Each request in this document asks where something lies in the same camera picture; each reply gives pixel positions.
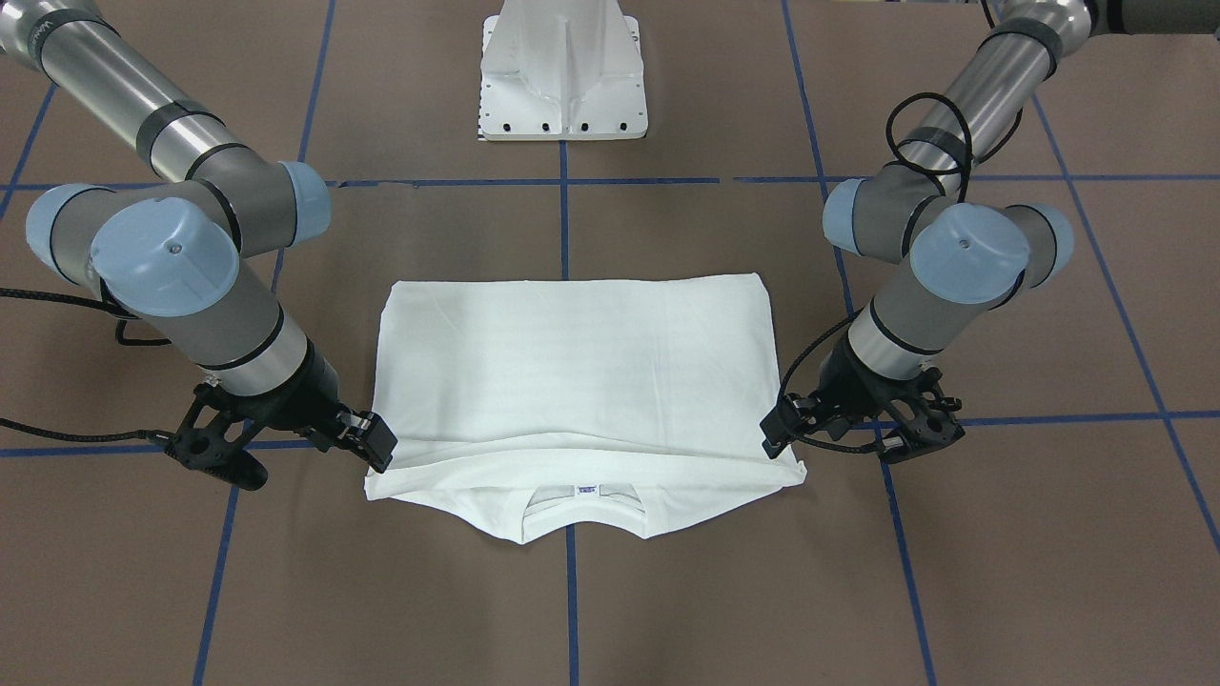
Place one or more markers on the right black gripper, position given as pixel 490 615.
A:
pixel 303 398

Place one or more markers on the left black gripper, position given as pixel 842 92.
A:
pixel 844 389

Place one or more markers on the white long-sleeve printed shirt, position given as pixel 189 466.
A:
pixel 526 406

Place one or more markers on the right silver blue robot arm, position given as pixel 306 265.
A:
pixel 175 255

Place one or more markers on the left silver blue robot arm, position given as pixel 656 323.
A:
pixel 956 259

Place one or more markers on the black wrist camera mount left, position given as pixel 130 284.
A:
pixel 926 418

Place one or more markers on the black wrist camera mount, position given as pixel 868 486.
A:
pixel 213 438
pixel 926 418

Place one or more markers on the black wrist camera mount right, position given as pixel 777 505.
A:
pixel 213 438

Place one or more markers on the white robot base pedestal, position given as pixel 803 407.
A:
pixel 561 71

